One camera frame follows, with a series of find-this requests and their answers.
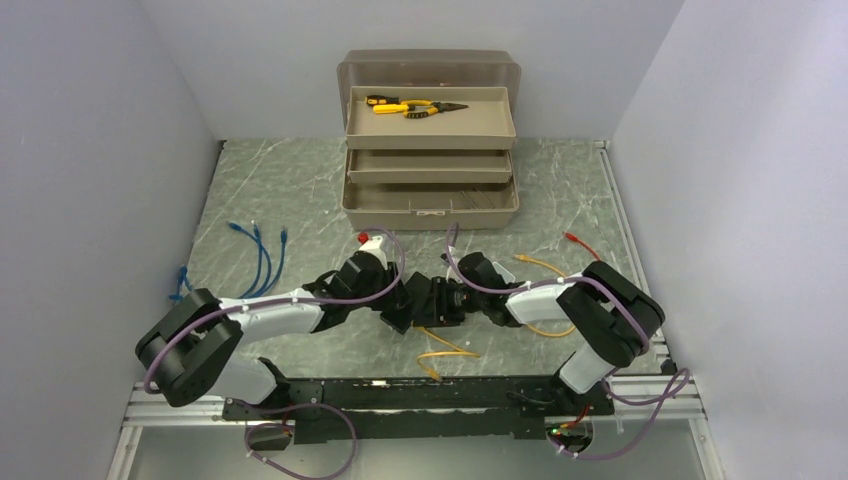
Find yellow black pliers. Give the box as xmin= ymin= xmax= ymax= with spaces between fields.
xmin=372 ymin=100 xmax=468 ymax=119

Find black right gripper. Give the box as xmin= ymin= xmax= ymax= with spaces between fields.
xmin=413 ymin=277 xmax=487 ymax=329

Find red ethernet cable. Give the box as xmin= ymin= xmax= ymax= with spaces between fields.
xmin=563 ymin=231 xmax=603 ymax=262

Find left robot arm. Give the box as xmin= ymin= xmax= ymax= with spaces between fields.
xmin=135 ymin=250 xmax=406 ymax=420

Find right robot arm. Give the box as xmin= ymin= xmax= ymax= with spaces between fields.
xmin=407 ymin=252 xmax=666 ymax=415

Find white mini router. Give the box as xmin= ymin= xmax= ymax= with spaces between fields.
xmin=492 ymin=262 xmax=516 ymax=284

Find beige plastic toolbox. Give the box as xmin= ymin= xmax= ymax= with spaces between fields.
xmin=337 ymin=49 xmax=521 ymax=231

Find blue ethernet cable long loop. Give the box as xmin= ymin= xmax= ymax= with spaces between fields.
xmin=253 ymin=227 xmax=288 ymax=298

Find aluminium frame rail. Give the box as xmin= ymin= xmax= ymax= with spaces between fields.
xmin=105 ymin=140 xmax=705 ymax=480

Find black network switch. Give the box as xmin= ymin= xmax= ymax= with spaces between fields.
xmin=379 ymin=272 xmax=439 ymax=335

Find yellow black screwdriver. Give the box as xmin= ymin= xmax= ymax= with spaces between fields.
xmin=365 ymin=95 xmax=430 ymax=106

